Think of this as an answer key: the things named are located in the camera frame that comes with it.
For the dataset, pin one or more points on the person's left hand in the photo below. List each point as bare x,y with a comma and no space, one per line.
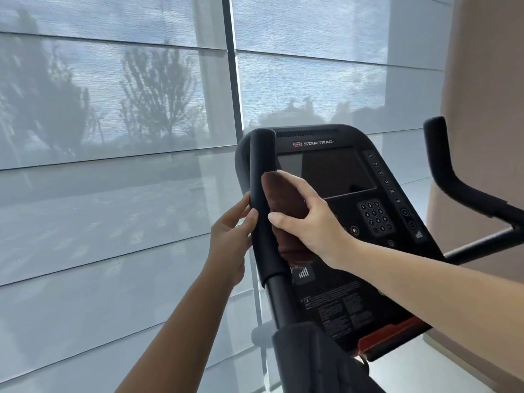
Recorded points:
227,245

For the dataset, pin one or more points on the person's right hand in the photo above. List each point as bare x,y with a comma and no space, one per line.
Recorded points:
319,229

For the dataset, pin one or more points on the black exercise machine console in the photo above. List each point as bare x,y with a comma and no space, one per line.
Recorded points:
348,171

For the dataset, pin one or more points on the person's left thumb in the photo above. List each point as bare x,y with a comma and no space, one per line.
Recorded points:
250,224

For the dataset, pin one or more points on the brown cleaning cloth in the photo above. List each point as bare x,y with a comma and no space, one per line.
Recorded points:
282,200

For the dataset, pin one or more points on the narrow grey roller blind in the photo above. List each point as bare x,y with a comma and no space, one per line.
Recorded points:
327,61

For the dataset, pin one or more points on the wide grey roller blind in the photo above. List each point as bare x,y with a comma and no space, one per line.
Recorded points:
106,167

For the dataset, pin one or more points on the black machine frame cover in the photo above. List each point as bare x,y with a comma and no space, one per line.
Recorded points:
315,360

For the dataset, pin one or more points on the person's right forearm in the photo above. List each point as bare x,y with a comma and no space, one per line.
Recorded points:
430,298

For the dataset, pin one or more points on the person's right thumb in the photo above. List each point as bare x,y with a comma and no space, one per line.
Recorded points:
286,223

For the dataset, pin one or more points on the person's left forearm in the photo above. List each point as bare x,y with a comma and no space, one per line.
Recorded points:
180,335

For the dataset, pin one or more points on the dark window mullion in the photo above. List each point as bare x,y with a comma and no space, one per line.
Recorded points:
231,69

